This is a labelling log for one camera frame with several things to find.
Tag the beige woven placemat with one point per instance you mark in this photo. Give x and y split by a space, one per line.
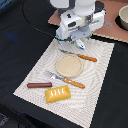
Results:
80 107

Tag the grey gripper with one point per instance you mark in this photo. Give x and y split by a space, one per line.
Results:
74 27

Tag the brown sausage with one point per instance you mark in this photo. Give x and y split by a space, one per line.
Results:
39 85

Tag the beige bowl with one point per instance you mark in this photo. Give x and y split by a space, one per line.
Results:
123 14

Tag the round beige plate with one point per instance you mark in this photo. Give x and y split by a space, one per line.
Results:
69 65

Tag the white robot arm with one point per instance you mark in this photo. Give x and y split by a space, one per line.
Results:
79 7

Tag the knife with orange handle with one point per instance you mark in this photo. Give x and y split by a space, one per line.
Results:
80 56

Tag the pink wooden stove board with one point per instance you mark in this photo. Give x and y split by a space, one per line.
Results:
111 27

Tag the fork with orange handle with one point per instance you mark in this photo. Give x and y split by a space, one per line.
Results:
54 76

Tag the yellow bread pastry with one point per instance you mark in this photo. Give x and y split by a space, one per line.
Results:
57 94

